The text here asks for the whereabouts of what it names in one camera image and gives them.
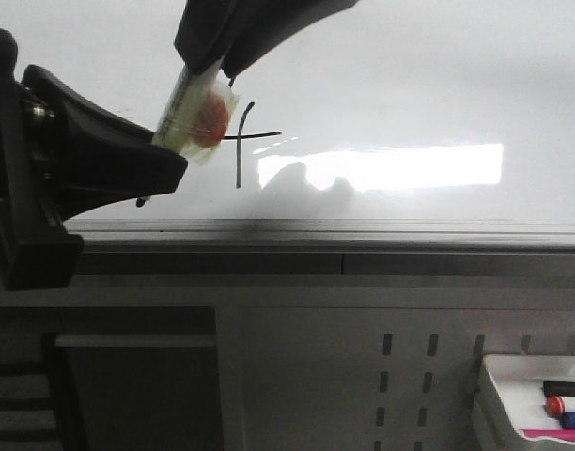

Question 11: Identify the white plastic storage bin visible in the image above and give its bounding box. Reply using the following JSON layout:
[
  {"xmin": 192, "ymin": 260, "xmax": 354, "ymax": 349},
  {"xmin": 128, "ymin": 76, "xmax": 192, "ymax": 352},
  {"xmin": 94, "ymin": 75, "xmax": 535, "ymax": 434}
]
[{"xmin": 472, "ymin": 354, "xmax": 575, "ymax": 450}]

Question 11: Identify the pink paper in bin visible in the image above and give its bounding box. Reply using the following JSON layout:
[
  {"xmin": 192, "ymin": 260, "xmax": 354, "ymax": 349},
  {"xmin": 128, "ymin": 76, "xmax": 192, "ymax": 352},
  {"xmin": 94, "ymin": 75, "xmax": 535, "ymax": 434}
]
[{"xmin": 521, "ymin": 429, "xmax": 575, "ymax": 443}]

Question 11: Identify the black marker in bin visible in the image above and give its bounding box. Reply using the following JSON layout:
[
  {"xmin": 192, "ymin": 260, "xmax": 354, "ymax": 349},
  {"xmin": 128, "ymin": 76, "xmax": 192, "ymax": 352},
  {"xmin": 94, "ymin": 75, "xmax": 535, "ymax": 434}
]
[{"xmin": 542, "ymin": 381, "xmax": 575, "ymax": 397}]

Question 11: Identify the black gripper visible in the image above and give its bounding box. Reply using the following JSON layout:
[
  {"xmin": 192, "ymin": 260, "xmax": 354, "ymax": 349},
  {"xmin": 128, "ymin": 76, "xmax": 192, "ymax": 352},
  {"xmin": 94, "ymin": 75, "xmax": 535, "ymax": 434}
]
[{"xmin": 0, "ymin": 28, "xmax": 188, "ymax": 290}]

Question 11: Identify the white whiteboard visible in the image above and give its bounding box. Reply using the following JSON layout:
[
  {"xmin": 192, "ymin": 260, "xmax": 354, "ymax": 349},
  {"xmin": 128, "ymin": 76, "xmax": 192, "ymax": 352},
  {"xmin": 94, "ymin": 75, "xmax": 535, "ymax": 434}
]
[{"xmin": 0, "ymin": 0, "xmax": 575, "ymax": 250}]

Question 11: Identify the white slotted pegboard panel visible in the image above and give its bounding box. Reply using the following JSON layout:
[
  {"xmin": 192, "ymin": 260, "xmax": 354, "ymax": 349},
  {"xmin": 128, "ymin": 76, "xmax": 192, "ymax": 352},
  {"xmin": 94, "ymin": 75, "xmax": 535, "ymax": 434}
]
[{"xmin": 216, "ymin": 307, "xmax": 575, "ymax": 450}]

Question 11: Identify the white whiteboard marker with tape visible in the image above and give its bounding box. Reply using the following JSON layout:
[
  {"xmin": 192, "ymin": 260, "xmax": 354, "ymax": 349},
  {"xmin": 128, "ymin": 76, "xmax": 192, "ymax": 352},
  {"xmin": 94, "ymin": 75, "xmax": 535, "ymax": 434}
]
[{"xmin": 152, "ymin": 60, "xmax": 240, "ymax": 165}]

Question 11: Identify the dark shelf unit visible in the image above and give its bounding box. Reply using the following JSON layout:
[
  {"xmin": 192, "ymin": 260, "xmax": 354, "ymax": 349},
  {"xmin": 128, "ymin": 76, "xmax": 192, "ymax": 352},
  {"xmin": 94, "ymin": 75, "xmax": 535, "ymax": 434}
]
[{"xmin": 0, "ymin": 307, "xmax": 225, "ymax": 450}]

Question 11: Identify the orange capped marker in bin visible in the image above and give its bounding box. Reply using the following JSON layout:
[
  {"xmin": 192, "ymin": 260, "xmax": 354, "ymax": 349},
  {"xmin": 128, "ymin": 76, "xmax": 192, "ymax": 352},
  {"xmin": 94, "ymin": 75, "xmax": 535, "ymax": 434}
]
[{"xmin": 545, "ymin": 396, "xmax": 575, "ymax": 418}]

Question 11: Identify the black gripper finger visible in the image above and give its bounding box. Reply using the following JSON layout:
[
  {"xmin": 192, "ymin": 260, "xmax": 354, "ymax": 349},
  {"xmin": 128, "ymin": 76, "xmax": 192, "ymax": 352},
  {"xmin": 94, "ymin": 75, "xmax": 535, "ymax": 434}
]
[{"xmin": 174, "ymin": 0, "xmax": 356, "ymax": 78}]

